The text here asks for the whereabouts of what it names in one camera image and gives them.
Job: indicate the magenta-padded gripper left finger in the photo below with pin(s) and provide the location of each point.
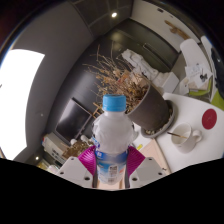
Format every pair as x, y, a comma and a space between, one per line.
87, 158

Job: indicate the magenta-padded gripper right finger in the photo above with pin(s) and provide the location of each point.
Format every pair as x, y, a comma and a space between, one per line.
135, 158

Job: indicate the blue-capped clear water bottle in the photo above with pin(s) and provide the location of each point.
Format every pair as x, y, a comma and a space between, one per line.
111, 133

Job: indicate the small yellow tag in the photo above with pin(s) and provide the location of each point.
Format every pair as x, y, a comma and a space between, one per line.
139, 147

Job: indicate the small white plaster figure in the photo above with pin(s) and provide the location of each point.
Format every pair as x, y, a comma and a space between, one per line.
83, 137

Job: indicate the white plaster bust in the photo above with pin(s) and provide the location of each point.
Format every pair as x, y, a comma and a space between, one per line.
73, 142

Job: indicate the white cabinet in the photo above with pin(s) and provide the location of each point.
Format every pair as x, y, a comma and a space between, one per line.
53, 148

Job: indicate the grey plant saucer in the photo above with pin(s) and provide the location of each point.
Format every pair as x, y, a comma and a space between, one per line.
166, 128

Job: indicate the wooden stirring stick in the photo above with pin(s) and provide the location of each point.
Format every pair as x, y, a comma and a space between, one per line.
176, 134

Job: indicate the wooden easel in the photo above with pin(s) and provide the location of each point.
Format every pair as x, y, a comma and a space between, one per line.
97, 110

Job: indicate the dried plant in grey pot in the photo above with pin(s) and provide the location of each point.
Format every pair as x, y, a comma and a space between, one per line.
151, 110

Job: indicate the white mug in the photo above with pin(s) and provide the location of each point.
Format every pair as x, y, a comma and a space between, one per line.
186, 142

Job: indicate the flat round red coaster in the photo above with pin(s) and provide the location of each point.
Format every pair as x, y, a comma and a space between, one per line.
209, 119

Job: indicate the long ceiling light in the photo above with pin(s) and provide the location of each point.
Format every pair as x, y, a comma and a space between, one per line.
16, 100

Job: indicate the stack of papers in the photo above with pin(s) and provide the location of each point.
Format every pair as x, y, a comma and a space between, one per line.
196, 71

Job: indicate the wooden figure sculpture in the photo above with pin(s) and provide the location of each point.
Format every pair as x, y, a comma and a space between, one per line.
176, 30

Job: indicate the ceiling spot light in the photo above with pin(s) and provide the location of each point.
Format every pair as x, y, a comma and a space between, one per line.
114, 14

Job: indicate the black wall screen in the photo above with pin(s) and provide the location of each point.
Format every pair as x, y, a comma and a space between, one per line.
71, 121

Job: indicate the white pedestal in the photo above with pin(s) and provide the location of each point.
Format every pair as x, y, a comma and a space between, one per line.
168, 83

